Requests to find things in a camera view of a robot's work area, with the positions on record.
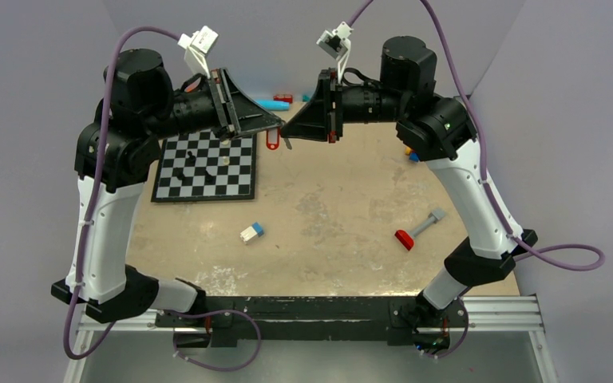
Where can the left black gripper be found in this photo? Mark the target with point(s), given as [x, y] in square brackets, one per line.
[239, 114]

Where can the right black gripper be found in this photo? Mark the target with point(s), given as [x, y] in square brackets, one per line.
[317, 119]

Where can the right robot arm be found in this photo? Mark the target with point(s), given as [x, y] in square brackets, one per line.
[441, 132]

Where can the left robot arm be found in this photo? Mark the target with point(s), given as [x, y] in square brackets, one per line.
[112, 162]

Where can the red brick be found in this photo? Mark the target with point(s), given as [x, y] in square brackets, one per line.
[284, 97]

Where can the black white chessboard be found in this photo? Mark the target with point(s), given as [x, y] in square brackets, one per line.
[233, 182]

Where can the orange green blue brick toy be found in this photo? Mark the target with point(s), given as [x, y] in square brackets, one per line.
[192, 84]

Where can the black chess pawn upper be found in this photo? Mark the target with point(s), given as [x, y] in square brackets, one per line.
[191, 158]

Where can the black chess piece right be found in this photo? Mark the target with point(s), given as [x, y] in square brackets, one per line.
[209, 178]

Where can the black chess piece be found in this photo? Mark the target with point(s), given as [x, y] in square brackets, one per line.
[209, 178]
[179, 174]

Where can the black chess piece left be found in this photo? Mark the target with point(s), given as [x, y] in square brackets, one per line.
[179, 174]

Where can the colourful brick toy car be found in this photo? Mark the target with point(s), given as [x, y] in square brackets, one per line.
[411, 155]

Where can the white blue brick block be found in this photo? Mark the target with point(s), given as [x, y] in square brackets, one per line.
[251, 233]

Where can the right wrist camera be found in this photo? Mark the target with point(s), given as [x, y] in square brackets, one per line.
[336, 43]

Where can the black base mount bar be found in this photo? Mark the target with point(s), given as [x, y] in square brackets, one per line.
[395, 320]

